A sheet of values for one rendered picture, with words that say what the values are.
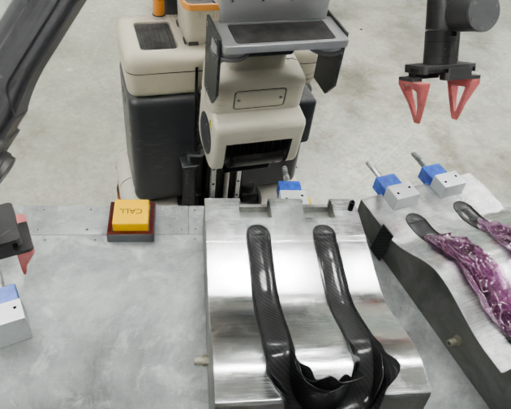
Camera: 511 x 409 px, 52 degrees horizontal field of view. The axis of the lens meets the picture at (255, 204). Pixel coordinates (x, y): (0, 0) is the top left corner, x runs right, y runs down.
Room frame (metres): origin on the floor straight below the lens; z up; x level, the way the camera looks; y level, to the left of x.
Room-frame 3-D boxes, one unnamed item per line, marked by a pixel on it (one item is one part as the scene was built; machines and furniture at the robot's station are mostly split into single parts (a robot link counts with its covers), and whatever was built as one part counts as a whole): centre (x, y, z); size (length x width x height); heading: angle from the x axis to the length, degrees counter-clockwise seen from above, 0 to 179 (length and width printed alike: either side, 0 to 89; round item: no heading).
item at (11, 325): (0.42, 0.35, 0.83); 0.13 x 0.05 x 0.05; 33
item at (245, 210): (0.62, 0.00, 0.87); 0.05 x 0.05 x 0.04; 11
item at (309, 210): (0.64, -0.11, 0.87); 0.05 x 0.05 x 0.04; 11
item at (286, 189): (0.75, -0.06, 0.83); 0.13 x 0.05 x 0.05; 11
